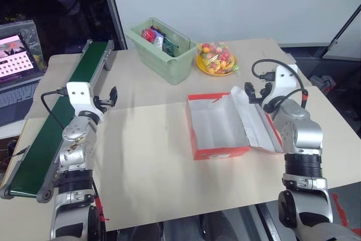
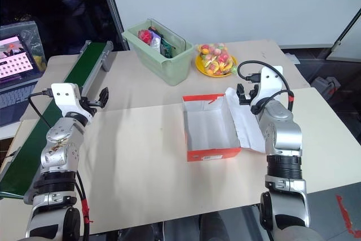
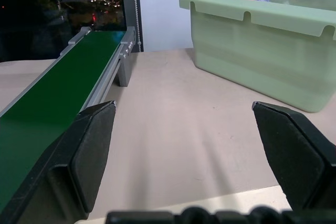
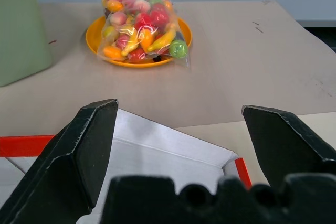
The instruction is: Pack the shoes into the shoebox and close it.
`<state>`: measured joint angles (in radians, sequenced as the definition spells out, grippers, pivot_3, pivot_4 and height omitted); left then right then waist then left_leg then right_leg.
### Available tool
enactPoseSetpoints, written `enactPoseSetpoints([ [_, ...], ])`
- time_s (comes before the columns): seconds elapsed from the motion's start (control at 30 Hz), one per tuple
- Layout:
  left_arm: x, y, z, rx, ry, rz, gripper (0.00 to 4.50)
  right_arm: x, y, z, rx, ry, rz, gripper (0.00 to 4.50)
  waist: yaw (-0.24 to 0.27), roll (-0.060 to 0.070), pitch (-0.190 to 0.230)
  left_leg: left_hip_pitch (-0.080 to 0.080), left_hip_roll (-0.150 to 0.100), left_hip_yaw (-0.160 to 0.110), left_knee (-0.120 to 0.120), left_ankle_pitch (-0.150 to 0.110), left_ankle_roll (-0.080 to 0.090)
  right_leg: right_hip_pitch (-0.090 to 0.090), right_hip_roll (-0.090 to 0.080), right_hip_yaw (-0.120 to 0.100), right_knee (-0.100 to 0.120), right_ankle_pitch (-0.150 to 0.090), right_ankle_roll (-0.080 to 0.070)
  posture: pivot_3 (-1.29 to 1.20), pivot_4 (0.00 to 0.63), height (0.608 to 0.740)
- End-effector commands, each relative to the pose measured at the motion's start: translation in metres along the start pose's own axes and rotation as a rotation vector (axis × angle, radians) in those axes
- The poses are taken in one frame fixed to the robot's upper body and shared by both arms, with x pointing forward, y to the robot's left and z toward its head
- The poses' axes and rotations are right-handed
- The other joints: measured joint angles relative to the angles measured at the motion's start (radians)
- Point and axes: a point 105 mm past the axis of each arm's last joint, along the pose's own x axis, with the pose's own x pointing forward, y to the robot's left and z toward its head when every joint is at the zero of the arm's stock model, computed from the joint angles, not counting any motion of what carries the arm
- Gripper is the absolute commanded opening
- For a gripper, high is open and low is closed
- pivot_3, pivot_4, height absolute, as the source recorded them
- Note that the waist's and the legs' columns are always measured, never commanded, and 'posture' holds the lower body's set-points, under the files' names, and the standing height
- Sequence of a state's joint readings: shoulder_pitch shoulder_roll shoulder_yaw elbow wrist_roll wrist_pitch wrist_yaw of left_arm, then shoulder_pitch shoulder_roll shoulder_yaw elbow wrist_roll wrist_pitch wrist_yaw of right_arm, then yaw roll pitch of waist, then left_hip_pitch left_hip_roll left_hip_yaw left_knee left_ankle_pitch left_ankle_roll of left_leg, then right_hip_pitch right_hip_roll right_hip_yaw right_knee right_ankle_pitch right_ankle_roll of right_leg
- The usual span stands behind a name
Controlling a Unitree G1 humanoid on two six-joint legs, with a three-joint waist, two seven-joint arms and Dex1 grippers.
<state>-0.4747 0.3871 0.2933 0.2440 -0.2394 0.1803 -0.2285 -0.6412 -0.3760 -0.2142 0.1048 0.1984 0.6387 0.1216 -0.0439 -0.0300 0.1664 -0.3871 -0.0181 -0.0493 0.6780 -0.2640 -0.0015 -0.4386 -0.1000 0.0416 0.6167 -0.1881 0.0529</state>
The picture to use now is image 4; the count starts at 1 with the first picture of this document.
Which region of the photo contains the red and white shoebox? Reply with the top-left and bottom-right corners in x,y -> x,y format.
0,107 -> 253,224

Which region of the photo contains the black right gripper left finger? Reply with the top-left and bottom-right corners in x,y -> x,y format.
0,99 -> 119,224

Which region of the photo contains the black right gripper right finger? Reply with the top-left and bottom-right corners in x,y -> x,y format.
241,104 -> 336,191

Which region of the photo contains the yellow round plate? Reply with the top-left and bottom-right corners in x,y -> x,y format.
86,15 -> 193,69

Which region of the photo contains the pale green plastic container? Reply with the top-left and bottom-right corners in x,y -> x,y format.
0,0 -> 54,88

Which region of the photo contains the clear bag of toy fruits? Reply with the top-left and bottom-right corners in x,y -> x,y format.
97,0 -> 190,69

